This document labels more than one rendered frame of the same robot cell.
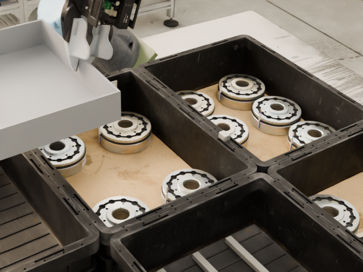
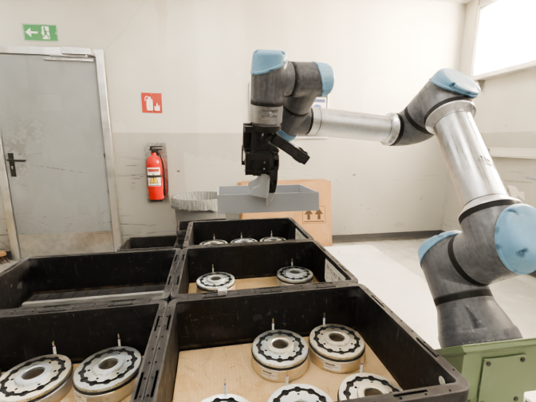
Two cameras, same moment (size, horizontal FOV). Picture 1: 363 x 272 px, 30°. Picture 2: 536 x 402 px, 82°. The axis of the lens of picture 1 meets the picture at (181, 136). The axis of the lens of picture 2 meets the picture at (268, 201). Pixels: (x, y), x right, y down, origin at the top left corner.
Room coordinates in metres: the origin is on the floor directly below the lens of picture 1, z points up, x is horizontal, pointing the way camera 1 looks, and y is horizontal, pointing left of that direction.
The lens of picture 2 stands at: (1.31, -0.54, 1.23)
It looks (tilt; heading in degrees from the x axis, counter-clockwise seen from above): 11 degrees down; 117
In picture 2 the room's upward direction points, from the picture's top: straight up
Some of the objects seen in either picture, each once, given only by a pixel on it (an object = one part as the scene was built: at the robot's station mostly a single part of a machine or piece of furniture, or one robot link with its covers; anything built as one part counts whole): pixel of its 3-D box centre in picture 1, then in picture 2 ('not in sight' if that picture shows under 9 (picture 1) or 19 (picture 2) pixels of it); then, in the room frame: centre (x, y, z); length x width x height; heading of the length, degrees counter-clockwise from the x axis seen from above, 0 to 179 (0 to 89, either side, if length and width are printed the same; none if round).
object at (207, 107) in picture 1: (190, 104); (336, 340); (1.18, -0.01, 0.86); 0.10 x 0.10 x 0.01
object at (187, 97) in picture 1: (190, 102); (336, 337); (1.18, -0.01, 0.86); 0.05 x 0.05 x 0.01
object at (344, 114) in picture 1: (249, 117); (288, 368); (1.14, -0.13, 0.87); 0.40 x 0.30 x 0.11; 38
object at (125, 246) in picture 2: not in sight; (151, 263); (-0.50, 1.04, 0.31); 0.40 x 0.30 x 0.34; 36
